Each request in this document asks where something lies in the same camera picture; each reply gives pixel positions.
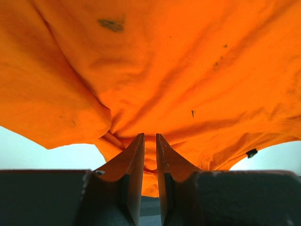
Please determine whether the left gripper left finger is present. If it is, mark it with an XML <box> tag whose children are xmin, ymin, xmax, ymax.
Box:
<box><xmin>0</xmin><ymin>133</ymin><xmax>145</xmax><ymax>226</ymax></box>

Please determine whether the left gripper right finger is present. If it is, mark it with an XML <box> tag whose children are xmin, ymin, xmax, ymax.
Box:
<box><xmin>156</xmin><ymin>134</ymin><xmax>301</xmax><ymax>226</ymax></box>

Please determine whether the orange t shirt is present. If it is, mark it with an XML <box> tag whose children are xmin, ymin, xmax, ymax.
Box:
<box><xmin>0</xmin><ymin>0</ymin><xmax>301</xmax><ymax>197</ymax></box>

